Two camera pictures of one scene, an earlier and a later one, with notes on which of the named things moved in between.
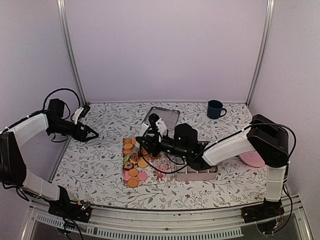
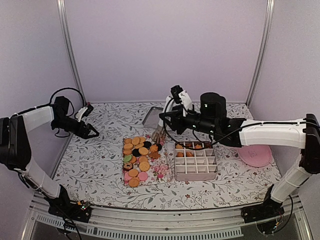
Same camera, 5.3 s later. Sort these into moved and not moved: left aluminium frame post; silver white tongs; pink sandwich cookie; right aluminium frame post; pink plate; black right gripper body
Moved: black right gripper body; silver white tongs
Not moved: right aluminium frame post; pink plate; left aluminium frame post; pink sandwich cookie
